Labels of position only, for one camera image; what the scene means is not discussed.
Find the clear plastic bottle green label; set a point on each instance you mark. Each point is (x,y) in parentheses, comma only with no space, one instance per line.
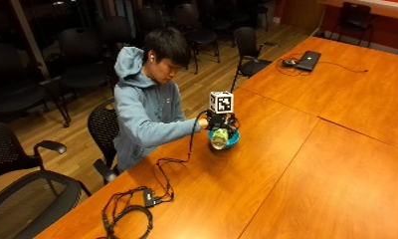
(219,138)

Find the white marker cube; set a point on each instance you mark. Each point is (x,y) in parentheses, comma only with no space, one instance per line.
(221,102)

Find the blue bowl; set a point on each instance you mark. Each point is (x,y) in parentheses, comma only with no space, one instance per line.
(233,138)

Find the the person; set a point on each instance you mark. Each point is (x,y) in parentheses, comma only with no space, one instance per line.
(141,109)

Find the black chair with armrests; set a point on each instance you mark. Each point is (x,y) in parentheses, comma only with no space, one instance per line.
(251,54)

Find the white earbud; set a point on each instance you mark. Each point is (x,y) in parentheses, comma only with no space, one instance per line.
(152,58)

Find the black mesh office chair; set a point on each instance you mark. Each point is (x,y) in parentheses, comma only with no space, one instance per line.
(102,132)

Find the black laptop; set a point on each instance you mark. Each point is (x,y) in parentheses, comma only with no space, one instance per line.
(307,60)

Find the small black hub box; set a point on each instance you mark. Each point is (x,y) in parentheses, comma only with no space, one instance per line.
(150,197)

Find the row of black chairs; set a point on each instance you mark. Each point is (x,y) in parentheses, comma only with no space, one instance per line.
(97,49)

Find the black armrest office chair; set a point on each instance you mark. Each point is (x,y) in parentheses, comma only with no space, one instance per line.
(13,149)

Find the black mesh armchair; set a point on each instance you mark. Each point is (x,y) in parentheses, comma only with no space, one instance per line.
(28,205)

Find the black chair by wall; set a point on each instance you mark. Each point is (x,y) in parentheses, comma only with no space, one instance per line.
(354,20)

